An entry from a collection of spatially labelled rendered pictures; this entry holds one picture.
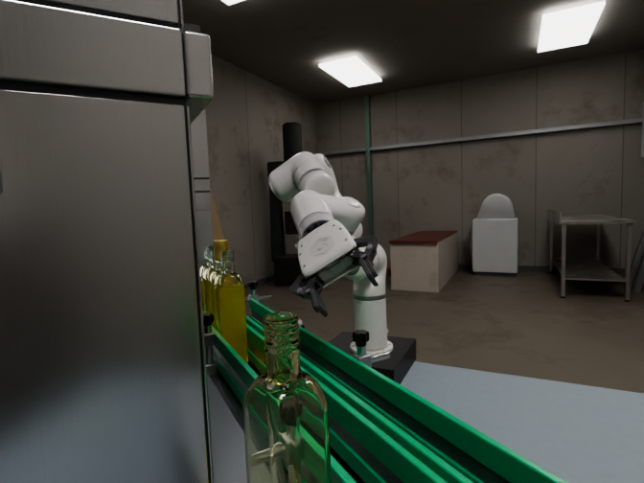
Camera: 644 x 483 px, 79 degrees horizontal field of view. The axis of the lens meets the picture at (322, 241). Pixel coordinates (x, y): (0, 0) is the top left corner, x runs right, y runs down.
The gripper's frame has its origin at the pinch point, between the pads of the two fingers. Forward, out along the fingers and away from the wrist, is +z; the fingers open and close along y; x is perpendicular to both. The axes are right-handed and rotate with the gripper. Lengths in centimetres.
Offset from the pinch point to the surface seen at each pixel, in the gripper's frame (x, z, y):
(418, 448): 2.1, 23.9, -0.1
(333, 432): 8.7, 14.0, -11.5
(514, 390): 64, -3, 17
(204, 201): 33, -138, -53
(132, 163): -34.7, 7.3, -6.2
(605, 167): 477, -408, 379
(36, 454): -23.8, 21.0, -24.7
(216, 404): 9.3, -2.0, -32.1
